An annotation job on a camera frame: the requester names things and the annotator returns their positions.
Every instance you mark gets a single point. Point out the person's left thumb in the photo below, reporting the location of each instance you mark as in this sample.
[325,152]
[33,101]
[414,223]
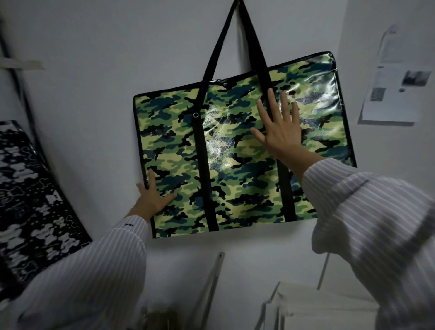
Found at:
[168,200]

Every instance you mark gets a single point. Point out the large printed paper sheet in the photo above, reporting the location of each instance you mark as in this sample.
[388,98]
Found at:
[390,98]

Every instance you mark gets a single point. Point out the person's right thumb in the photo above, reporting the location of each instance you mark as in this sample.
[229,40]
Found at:
[261,137]

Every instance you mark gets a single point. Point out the black pole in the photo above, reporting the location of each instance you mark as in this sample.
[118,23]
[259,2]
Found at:
[20,91]

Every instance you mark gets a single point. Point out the person's left forearm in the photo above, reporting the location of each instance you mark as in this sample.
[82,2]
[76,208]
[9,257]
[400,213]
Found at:
[91,272]

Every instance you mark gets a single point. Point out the black white patterned bag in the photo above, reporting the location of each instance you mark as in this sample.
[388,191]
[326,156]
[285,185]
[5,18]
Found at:
[30,210]

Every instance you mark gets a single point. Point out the small printed paper sheet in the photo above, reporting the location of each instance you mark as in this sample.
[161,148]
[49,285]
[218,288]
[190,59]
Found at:
[394,46]

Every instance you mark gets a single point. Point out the white metal rack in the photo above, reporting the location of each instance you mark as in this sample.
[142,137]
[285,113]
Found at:
[316,302]

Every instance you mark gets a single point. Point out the person's right little finger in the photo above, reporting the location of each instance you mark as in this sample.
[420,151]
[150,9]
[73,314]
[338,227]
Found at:
[296,117]

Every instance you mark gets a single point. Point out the person's left hand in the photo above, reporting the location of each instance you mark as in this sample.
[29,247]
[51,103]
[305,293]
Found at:
[151,204]

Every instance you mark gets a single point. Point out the grey metal bar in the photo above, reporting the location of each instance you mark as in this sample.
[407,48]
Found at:
[212,289]

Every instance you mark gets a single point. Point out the person's right middle finger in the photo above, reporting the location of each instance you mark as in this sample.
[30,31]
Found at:
[275,105]

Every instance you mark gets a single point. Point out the person's right hand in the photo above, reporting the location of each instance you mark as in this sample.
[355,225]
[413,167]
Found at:
[283,137]

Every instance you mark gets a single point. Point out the person's right forearm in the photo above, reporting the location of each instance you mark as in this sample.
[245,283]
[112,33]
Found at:
[367,231]

